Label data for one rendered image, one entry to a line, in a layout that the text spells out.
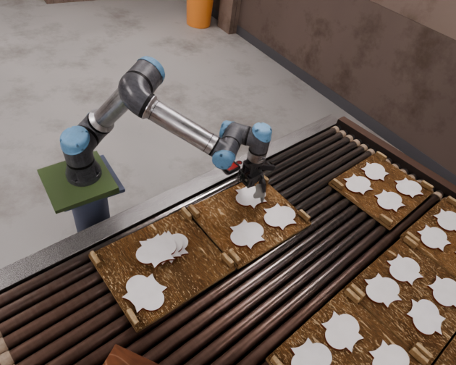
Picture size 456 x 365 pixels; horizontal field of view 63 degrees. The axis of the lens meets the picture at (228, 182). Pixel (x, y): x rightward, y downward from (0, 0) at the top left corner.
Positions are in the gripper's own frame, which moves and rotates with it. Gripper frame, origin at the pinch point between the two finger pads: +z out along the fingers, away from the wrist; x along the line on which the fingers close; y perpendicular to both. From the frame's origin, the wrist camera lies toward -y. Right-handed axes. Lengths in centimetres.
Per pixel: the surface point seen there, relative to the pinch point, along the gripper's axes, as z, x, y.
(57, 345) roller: 4, 16, 91
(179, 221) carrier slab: 3.1, -4.9, 34.4
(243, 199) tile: 2.4, 0.2, 4.6
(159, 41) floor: 98, -337, -151
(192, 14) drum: 81, -361, -216
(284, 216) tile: 2.5, 17.2, -4.0
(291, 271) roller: 5.2, 37.5, 11.0
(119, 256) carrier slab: 3, -2, 62
